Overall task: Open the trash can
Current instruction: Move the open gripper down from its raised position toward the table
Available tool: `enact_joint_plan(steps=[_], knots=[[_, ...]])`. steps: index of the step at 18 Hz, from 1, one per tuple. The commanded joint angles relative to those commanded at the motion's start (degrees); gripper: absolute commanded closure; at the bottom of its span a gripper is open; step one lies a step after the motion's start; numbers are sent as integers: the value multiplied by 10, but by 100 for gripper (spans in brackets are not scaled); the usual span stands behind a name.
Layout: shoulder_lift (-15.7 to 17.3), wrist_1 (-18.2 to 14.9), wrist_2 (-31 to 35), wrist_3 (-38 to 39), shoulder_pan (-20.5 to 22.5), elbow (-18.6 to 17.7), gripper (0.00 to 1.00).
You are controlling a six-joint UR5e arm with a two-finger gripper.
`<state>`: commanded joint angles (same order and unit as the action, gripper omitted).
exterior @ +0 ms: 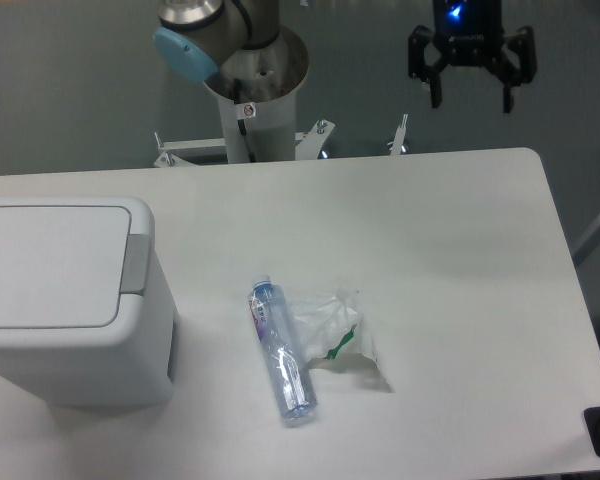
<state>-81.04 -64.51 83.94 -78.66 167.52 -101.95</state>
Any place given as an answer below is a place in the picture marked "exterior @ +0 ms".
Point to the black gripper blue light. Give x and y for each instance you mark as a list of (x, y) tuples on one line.
[(465, 33)]

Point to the white plastic trash can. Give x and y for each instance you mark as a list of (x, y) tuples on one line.
[(87, 318)]

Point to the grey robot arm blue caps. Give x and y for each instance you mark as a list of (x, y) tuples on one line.
[(240, 50)]

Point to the clear crumpled plastic bag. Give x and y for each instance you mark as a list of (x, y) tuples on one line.
[(335, 336)]

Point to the clear plastic water bottle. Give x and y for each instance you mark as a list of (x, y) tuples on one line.
[(282, 352)]

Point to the white pedestal base frame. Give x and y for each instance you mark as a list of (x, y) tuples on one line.
[(308, 146)]

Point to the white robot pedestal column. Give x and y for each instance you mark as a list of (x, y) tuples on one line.
[(259, 131)]

